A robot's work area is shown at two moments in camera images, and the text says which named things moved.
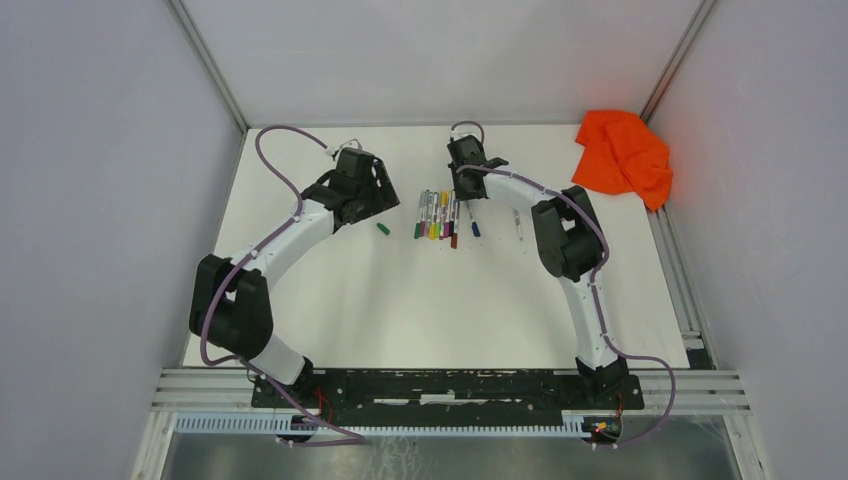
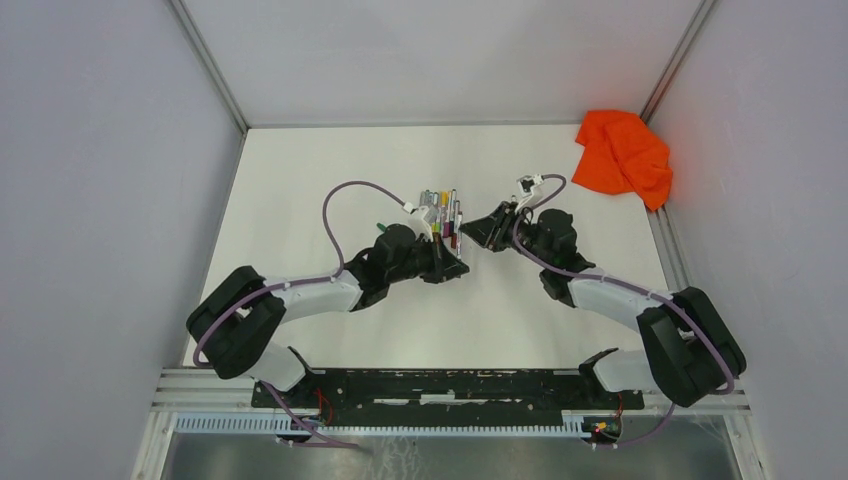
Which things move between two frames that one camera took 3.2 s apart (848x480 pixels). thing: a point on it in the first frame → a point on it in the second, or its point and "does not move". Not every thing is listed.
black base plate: (447, 392) does not move
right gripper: (461, 194) → (491, 230)
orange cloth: (622, 154) does not move
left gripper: (384, 196) → (445, 265)
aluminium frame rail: (666, 391) does not move
